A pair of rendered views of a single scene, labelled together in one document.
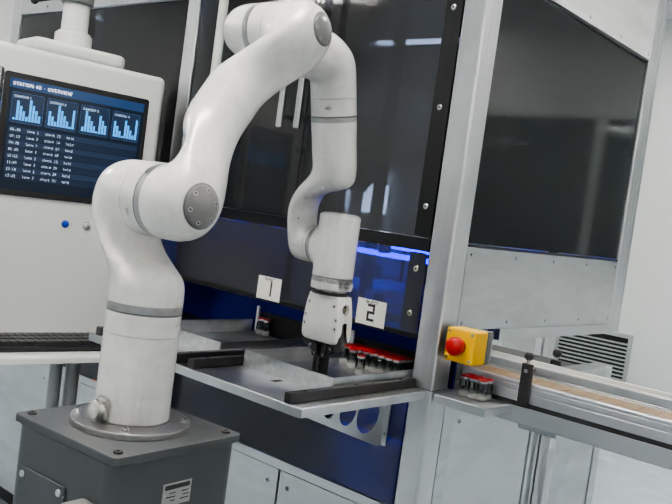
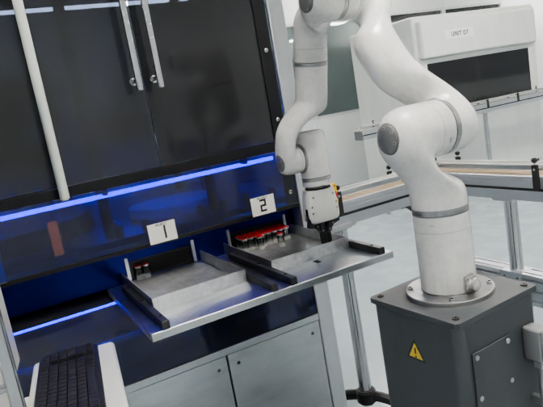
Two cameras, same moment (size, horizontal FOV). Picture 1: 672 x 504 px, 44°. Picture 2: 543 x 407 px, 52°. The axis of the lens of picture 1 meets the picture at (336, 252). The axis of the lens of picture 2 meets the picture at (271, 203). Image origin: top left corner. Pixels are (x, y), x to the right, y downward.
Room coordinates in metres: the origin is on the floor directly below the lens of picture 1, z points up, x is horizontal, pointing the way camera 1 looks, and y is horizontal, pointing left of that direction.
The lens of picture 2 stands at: (1.18, 1.52, 1.34)
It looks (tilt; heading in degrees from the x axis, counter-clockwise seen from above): 10 degrees down; 293
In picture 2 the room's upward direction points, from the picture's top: 10 degrees counter-clockwise
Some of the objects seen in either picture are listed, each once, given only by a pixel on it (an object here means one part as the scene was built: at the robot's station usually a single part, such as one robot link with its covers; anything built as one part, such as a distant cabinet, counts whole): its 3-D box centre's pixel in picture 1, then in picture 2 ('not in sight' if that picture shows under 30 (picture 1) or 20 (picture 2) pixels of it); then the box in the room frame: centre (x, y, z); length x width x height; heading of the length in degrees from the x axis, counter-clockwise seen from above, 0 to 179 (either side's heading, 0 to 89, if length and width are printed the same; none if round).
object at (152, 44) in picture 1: (130, 98); not in sight; (2.61, 0.71, 1.51); 0.49 x 0.01 x 0.59; 49
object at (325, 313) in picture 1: (327, 314); (320, 202); (1.67, 0.00, 1.03); 0.10 x 0.08 x 0.11; 49
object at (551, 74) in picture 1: (568, 140); not in sight; (2.15, -0.56, 1.51); 0.85 x 0.01 x 0.59; 139
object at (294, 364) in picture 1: (338, 366); (283, 245); (1.83, -0.04, 0.90); 0.34 x 0.26 x 0.04; 139
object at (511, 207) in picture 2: not in sight; (519, 290); (1.16, -0.73, 0.46); 0.09 x 0.09 x 0.77; 49
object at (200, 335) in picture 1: (237, 336); (180, 277); (2.05, 0.22, 0.90); 0.34 x 0.26 x 0.04; 139
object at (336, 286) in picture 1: (332, 284); (317, 181); (1.67, 0.00, 1.09); 0.09 x 0.08 x 0.03; 49
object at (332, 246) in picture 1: (335, 244); (311, 153); (1.68, 0.00, 1.18); 0.09 x 0.08 x 0.13; 51
